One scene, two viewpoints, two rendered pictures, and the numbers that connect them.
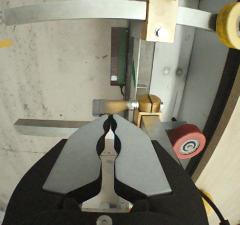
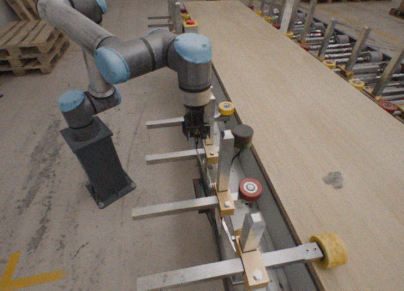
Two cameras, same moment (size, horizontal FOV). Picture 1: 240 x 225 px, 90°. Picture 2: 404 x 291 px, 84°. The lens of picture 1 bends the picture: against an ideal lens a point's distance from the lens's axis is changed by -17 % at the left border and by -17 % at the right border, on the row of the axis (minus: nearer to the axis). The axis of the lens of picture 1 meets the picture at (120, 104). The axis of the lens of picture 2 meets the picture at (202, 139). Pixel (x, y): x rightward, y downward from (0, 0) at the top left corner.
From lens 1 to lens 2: 0.79 m
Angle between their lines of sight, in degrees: 75
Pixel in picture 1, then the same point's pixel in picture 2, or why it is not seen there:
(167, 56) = not seen: hidden behind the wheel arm
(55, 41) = (128, 266)
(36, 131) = (151, 209)
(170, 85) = not seen: hidden behind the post
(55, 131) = (166, 206)
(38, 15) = (162, 157)
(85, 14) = (182, 154)
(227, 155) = (294, 193)
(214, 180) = (318, 226)
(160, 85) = (240, 218)
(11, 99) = not seen: outside the picture
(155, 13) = (207, 149)
